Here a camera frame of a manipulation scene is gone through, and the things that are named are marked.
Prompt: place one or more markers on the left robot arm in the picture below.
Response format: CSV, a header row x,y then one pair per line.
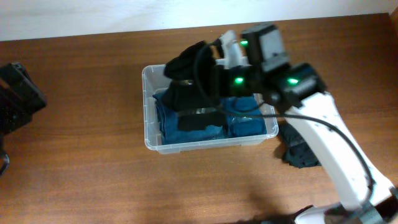
x,y
19,101

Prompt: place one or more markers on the clear plastic storage container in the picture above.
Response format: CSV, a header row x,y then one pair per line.
x,y
153,82

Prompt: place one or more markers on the dark blue jeans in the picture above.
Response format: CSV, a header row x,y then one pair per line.
x,y
176,129

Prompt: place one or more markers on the blue taped garment bundle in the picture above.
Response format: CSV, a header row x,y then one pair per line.
x,y
243,126

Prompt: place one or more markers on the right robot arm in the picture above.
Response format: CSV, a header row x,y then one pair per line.
x,y
256,62

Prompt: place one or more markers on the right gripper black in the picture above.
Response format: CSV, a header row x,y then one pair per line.
x,y
222,84

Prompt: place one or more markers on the black taped garment bundle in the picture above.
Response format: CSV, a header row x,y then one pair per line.
x,y
298,153
183,95

